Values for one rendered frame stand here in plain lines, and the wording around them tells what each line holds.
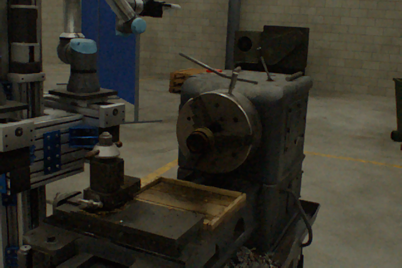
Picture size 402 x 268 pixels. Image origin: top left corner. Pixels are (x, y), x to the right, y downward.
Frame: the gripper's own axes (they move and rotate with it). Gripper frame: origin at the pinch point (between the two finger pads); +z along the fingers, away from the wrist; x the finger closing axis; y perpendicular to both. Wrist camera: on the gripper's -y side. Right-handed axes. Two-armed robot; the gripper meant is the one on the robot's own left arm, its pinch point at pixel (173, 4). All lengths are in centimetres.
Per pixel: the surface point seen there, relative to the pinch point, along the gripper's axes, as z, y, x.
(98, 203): -89, 43, 111
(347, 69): 805, 163, -437
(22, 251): -108, 56, 105
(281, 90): -7, 21, 92
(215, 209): -46, 55, 109
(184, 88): -28, 29, 58
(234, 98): -27, 24, 89
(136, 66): 180, 124, -351
